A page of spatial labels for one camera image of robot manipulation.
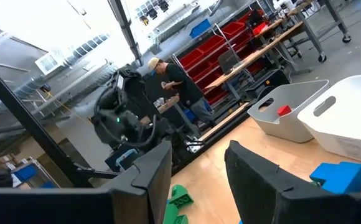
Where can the black equipment box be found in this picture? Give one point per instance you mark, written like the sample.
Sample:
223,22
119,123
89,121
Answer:
267,82

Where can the grey table on casters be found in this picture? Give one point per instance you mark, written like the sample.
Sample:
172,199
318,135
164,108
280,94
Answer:
335,15

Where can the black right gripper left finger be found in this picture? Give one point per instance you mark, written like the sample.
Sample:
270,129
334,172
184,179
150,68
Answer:
143,186

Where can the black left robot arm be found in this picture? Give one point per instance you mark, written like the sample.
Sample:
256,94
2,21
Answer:
137,90

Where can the white cart with blue crates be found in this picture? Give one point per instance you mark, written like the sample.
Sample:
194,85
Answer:
25,172

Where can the white plastic bin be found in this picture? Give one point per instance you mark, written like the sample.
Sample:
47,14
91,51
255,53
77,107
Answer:
348,124

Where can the black support column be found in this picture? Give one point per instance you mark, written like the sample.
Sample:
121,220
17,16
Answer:
126,28

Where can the wooden workbench on casters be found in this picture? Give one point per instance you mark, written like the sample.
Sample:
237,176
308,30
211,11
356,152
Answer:
261,53

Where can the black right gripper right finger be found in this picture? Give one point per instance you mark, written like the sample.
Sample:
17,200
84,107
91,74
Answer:
261,193

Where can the grey plastic bin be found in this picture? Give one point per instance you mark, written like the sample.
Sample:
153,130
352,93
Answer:
292,124

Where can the blue block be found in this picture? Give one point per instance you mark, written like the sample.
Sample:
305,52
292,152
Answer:
342,177

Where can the person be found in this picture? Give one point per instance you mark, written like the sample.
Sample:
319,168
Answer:
183,84

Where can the rack with red bins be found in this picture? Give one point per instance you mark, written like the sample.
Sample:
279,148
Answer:
211,46

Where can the small wooden table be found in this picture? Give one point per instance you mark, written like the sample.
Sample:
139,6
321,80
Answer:
168,104

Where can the blue shelf bin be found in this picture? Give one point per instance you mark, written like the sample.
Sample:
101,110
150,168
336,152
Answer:
200,28

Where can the green studded block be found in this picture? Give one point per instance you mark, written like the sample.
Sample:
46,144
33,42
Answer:
180,196

